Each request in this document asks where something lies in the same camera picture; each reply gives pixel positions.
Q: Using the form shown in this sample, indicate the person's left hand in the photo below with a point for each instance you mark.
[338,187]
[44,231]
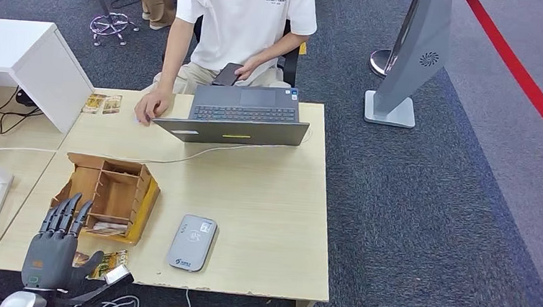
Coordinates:
[249,68]

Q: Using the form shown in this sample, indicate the dark smartphone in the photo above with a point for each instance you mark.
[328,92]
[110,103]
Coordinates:
[227,75]

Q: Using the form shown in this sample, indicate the grey laptop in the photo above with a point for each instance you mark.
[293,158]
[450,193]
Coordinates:
[234,135]

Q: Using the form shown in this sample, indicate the red floor stripe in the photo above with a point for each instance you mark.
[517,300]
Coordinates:
[536,89]

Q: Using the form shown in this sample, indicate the wooden desk organizer box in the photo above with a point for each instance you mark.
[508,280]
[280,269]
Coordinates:
[115,194]

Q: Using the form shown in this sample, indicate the grey card reader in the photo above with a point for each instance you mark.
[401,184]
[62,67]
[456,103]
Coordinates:
[192,245]

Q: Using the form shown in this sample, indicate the yellow floor tape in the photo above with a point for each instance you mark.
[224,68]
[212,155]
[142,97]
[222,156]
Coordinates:
[303,48]

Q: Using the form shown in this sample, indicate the person's left forearm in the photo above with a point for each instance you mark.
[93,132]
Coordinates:
[283,48]

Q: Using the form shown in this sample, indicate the white desk cabinet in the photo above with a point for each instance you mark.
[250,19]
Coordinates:
[42,74]

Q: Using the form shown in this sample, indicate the chrome stanchion post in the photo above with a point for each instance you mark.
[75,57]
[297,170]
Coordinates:
[379,63]

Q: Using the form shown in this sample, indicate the person's right forearm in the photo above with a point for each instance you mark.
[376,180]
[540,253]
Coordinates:
[175,55]

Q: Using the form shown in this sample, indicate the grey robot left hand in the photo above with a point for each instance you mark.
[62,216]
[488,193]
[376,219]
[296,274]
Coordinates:
[48,261]

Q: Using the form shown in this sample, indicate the person's right hand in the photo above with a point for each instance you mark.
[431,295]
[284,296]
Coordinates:
[154,103]

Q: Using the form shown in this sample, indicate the key card stack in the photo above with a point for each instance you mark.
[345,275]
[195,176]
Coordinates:
[106,229]

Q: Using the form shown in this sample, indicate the grey kiosk stand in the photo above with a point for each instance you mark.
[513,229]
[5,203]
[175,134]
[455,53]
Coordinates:
[413,52]

